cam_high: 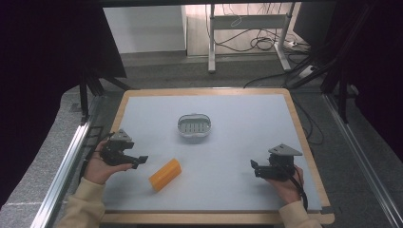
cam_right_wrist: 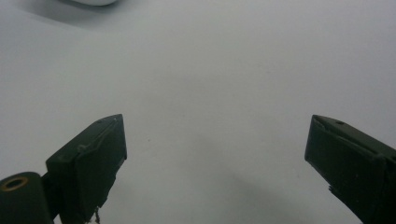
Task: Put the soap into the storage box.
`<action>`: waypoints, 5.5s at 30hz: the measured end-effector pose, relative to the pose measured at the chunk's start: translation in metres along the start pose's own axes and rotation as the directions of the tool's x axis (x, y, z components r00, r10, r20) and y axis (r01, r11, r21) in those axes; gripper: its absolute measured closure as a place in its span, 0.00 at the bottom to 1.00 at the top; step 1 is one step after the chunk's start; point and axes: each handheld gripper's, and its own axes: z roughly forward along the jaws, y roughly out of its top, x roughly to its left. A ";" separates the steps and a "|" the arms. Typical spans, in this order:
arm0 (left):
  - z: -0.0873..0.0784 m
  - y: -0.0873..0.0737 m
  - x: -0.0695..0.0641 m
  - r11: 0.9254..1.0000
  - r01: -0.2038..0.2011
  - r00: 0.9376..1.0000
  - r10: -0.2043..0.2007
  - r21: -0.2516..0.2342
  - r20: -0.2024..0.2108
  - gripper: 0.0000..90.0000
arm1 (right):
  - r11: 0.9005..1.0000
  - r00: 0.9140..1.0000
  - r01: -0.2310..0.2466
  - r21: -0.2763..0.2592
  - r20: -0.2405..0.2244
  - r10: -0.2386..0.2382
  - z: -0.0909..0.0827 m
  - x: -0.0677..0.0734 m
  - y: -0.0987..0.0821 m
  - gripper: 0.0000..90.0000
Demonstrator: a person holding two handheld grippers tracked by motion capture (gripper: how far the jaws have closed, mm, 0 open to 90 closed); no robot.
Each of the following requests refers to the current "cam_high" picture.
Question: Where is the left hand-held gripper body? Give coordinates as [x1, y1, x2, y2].
[100, 128, 136, 166]

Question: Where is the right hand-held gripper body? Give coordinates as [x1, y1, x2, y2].
[268, 143, 303, 182]

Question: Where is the person's left hand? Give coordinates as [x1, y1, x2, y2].
[83, 141, 134, 185]

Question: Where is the person's right hand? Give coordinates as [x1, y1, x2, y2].
[265, 165, 305, 205]

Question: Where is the orange soap bar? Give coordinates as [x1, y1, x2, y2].
[148, 158, 182, 193]

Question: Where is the wooden-framed white board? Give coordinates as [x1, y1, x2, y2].
[103, 93, 323, 213]

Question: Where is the grey soap dish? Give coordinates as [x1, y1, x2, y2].
[177, 113, 212, 140]

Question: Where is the black metal stand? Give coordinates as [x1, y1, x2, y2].
[284, 3, 381, 125]
[78, 67, 136, 124]

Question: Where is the white power strip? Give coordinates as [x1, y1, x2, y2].
[297, 65, 318, 79]

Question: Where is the dark curtain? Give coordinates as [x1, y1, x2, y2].
[0, 0, 127, 208]
[317, 0, 403, 163]

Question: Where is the white cabinet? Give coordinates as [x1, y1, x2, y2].
[103, 5, 188, 55]

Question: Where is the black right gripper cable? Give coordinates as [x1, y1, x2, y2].
[286, 166, 309, 212]

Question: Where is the thin black floor cable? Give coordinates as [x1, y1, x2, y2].
[291, 94, 325, 146]

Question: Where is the aluminium rail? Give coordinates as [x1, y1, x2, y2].
[322, 93, 403, 228]
[30, 122, 92, 228]

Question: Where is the tangle of black floor cables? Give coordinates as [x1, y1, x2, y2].
[217, 28, 313, 55]

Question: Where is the white desk frame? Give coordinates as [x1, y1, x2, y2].
[207, 3, 296, 74]

